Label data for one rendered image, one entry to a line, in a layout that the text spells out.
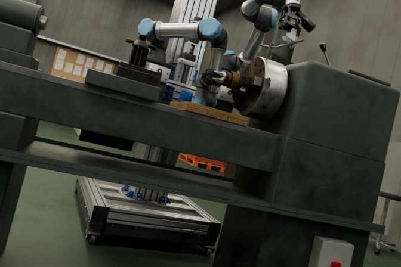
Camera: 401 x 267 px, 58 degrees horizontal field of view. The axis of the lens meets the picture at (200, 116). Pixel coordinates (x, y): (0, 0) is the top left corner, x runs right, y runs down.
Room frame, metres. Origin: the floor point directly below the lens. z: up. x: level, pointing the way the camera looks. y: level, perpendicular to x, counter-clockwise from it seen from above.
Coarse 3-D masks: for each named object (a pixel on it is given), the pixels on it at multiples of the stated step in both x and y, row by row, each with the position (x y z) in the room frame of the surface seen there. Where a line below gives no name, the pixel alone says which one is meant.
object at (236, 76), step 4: (228, 72) 1.78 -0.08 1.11; (232, 72) 1.79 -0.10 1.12; (228, 76) 1.77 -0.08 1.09; (232, 76) 1.78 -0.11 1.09; (236, 76) 1.78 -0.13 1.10; (224, 80) 1.84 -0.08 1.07; (228, 80) 1.77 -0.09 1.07; (232, 80) 1.77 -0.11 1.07; (236, 80) 1.78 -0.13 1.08; (224, 84) 1.78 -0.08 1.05; (228, 84) 1.78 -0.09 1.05; (232, 84) 1.78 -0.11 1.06; (236, 84) 1.78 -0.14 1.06; (232, 88) 1.80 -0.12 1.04
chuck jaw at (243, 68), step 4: (244, 64) 1.88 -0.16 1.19; (248, 64) 1.89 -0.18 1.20; (240, 68) 1.86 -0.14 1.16; (244, 68) 1.87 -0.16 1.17; (248, 68) 1.88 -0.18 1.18; (236, 72) 1.84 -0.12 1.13; (240, 72) 1.84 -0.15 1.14; (244, 72) 1.85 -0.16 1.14; (248, 72) 1.86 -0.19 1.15; (240, 76) 1.83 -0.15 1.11; (244, 76) 1.84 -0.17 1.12; (248, 76) 1.85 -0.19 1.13
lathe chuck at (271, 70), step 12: (252, 60) 1.89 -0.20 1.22; (264, 60) 1.75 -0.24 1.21; (252, 72) 1.85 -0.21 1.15; (264, 72) 1.71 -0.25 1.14; (276, 72) 1.73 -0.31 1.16; (276, 84) 1.71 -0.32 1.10; (252, 96) 1.78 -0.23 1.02; (264, 96) 1.71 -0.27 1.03; (276, 96) 1.72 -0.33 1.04; (252, 108) 1.75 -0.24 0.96
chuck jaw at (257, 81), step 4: (240, 80) 1.76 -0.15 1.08; (244, 80) 1.77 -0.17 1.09; (248, 80) 1.74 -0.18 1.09; (252, 80) 1.73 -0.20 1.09; (256, 80) 1.70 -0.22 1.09; (260, 80) 1.71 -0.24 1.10; (264, 80) 1.70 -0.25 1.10; (268, 80) 1.71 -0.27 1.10; (240, 84) 1.77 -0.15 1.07; (244, 84) 1.76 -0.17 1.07; (248, 84) 1.74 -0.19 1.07; (252, 84) 1.72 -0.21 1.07; (256, 84) 1.70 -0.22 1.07; (260, 84) 1.71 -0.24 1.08; (264, 84) 1.70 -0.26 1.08; (268, 84) 1.71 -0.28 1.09; (252, 88) 1.80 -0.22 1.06
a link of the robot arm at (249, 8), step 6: (252, 0) 1.91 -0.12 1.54; (258, 0) 1.81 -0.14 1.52; (264, 0) 1.81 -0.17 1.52; (270, 0) 1.81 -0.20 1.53; (246, 6) 2.05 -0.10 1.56; (252, 6) 1.96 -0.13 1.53; (258, 6) 1.92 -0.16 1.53; (246, 12) 2.11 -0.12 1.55; (252, 12) 2.08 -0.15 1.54; (246, 18) 2.20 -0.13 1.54; (252, 18) 2.19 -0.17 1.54
